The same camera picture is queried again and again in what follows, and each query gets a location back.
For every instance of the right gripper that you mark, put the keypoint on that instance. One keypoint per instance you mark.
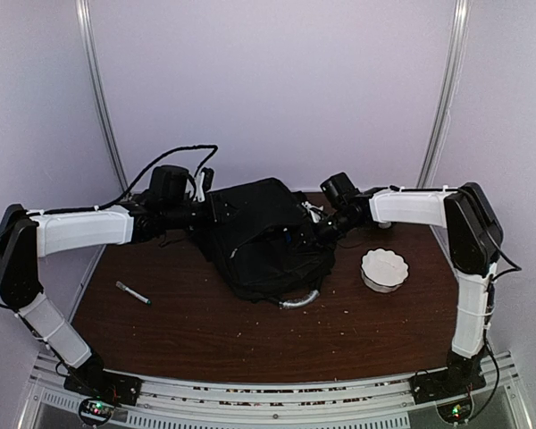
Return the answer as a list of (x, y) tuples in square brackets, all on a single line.
[(310, 219)]

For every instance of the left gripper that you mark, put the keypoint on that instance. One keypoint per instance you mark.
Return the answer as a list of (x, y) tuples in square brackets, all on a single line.
[(212, 214)]

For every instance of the blue white marker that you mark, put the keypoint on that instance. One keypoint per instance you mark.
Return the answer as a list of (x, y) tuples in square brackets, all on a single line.
[(287, 235)]

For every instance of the black student backpack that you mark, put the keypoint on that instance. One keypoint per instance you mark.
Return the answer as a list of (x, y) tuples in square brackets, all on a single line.
[(250, 252)]

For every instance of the green white marker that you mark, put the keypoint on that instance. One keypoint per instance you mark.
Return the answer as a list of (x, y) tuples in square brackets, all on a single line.
[(133, 293)]

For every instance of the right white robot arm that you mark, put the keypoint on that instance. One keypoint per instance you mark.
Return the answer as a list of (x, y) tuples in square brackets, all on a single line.
[(475, 238)]

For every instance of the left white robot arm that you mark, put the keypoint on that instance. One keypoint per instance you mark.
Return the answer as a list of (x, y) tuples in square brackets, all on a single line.
[(27, 236)]

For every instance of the white fluted ceramic bowl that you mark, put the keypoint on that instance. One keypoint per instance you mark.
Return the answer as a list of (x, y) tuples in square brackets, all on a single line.
[(383, 270)]

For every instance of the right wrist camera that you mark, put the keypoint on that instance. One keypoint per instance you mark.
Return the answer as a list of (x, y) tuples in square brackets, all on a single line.
[(339, 190)]

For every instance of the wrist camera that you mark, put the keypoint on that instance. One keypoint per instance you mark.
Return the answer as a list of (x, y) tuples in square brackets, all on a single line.
[(168, 183), (339, 190)]

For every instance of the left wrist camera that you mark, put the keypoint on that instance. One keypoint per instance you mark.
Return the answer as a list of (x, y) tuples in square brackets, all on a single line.
[(168, 183)]

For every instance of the front aluminium rail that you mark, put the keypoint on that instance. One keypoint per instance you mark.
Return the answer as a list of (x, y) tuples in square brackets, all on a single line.
[(381, 402)]

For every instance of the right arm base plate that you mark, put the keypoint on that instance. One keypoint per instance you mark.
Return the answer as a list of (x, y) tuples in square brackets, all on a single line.
[(439, 385)]

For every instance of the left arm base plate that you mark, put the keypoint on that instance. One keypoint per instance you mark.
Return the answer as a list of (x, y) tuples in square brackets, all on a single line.
[(117, 389)]

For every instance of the left aluminium frame post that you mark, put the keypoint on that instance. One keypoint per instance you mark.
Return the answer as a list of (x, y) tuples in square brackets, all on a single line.
[(102, 111)]

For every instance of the aluminium frame post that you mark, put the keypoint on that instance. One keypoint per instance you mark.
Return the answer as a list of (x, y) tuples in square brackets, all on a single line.
[(439, 128), (102, 111)]

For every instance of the right aluminium frame post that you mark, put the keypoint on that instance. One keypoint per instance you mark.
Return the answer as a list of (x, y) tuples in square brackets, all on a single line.
[(439, 128)]

